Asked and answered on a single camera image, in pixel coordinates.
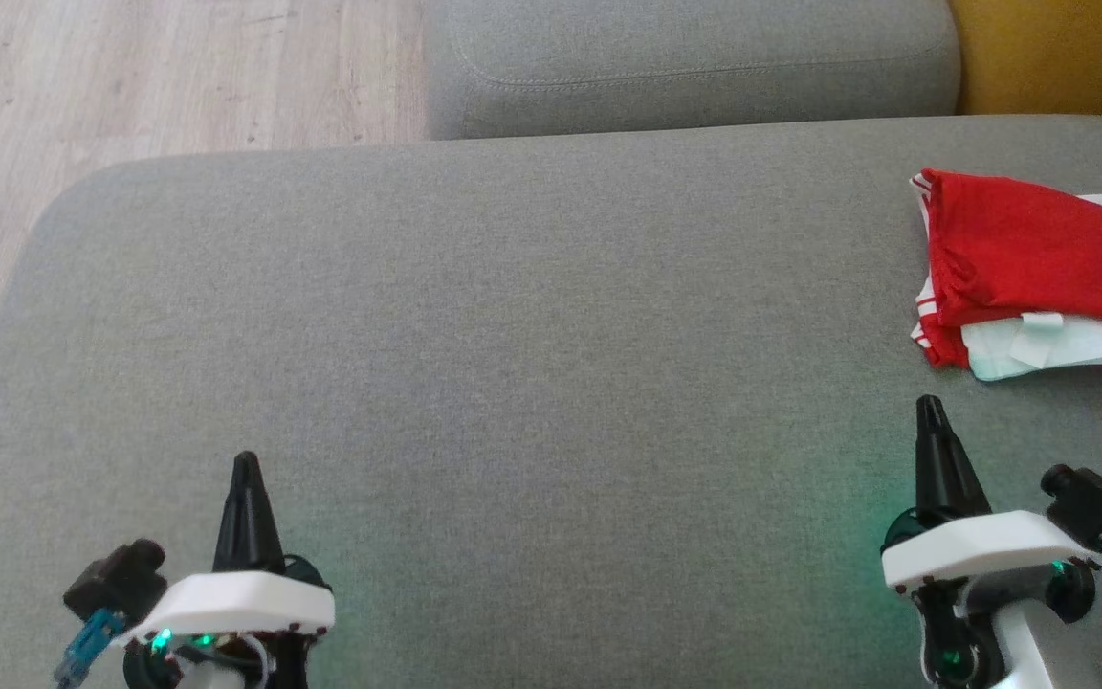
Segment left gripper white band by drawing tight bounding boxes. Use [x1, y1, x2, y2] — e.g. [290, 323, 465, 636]
[121, 452, 337, 689]

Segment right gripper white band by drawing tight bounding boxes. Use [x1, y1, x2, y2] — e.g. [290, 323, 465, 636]
[881, 395, 1088, 689]

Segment red shorts with white stripes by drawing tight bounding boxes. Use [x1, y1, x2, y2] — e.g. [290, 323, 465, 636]
[910, 172, 1102, 376]

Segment red and white basketball jersey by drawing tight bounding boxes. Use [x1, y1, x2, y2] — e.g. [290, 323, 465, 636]
[922, 169, 1102, 382]

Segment grey sofa seat cushion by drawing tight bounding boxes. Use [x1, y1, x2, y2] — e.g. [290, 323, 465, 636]
[0, 115, 1102, 689]

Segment yellow cushion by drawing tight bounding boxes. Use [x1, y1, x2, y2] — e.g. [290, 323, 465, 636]
[948, 0, 1102, 121]

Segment black cable with blue plug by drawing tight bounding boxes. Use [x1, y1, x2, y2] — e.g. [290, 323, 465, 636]
[54, 608, 126, 688]

